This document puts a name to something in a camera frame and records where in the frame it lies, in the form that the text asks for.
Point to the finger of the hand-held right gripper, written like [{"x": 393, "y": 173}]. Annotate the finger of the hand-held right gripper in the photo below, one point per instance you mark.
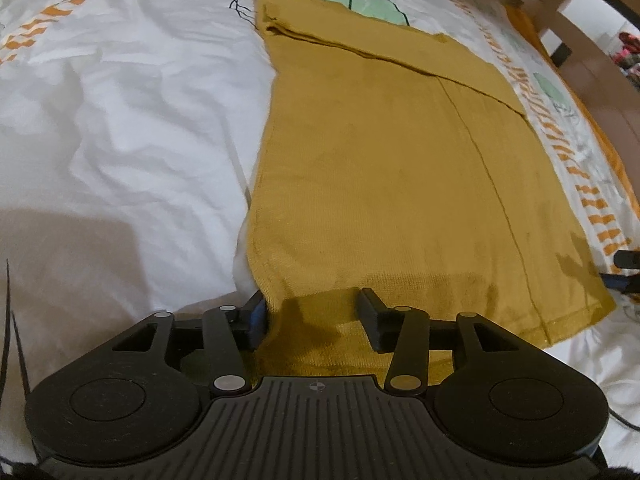
[
  {"x": 622, "y": 282},
  {"x": 629, "y": 259}
]

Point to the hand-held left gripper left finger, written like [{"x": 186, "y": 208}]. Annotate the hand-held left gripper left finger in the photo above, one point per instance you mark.
[{"x": 257, "y": 320}]

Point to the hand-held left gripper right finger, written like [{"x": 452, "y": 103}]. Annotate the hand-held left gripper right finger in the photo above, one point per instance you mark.
[{"x": 372, "y": 320}]

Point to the mustard yellow knit sweater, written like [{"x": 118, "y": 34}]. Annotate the mustard yellow knit sweater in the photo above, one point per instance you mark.
[{"x": 380, "y": 185}]

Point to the colourful clothes pile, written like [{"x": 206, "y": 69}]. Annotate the colourful clothes pile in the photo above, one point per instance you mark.
[{"x": 630, "y": 52}]

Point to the white leaf print blanket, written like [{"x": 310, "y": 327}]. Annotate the white leaf print blanket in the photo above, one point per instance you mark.
[{"x": 125, "y": 110}]

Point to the wooden bed frame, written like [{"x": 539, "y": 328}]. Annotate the wooden bed frame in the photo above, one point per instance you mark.
[{"x": 590, "y": 50}]

